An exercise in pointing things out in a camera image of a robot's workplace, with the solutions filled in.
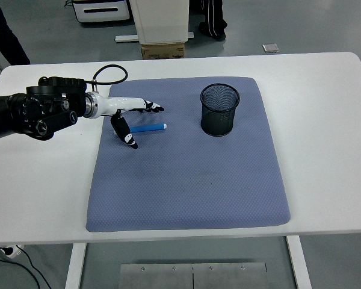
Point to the person in dark trousers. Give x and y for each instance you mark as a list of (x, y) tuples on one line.
[(3, 36)]

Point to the white appliance with dark slot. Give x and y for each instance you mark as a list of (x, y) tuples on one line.
[(102, 12)]

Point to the small grey floor plate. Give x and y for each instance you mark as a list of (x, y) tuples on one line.
[(271, 48)]

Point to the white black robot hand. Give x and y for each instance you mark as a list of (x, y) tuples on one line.
[(117, 103)]

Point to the black mesh pen holder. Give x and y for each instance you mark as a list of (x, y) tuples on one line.
[(218, 120)]

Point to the white power strip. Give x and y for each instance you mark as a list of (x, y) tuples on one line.
[(12, 251)]

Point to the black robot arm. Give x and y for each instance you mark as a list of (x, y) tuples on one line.
[(33, 111)]

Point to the blue-grey quilted mat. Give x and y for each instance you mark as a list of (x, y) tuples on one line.
[(186, 180)]

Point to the blue marker pen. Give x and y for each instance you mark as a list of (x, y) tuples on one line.
[(150, 127)]

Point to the white table leg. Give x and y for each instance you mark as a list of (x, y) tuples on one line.
[(75, 265), (298, 262)]

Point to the person in striped trousers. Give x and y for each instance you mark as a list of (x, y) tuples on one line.
[(213, 18)]

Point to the silver base bar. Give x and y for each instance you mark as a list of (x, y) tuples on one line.
[(126, 38)]

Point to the brown cardboard box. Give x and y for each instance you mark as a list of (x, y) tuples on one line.
[(162, 51)]

